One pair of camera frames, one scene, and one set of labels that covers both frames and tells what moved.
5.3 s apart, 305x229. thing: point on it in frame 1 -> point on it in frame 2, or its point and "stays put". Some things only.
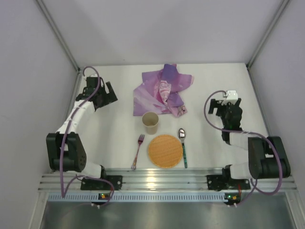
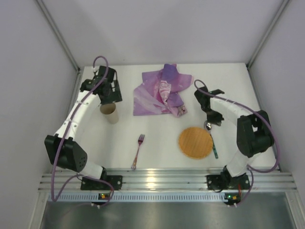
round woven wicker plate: (165, 151) -> (195, 143)
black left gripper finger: (102, 103) stays put
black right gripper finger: (214, 104) -> (215, 117)
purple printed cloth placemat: (159, 91) stays put
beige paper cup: (150, 119) -> (110, 110)
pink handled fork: (140, 140) stays put
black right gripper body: (224, 108) -> (215, 117)
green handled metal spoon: (182, 134) -> (208, 126)
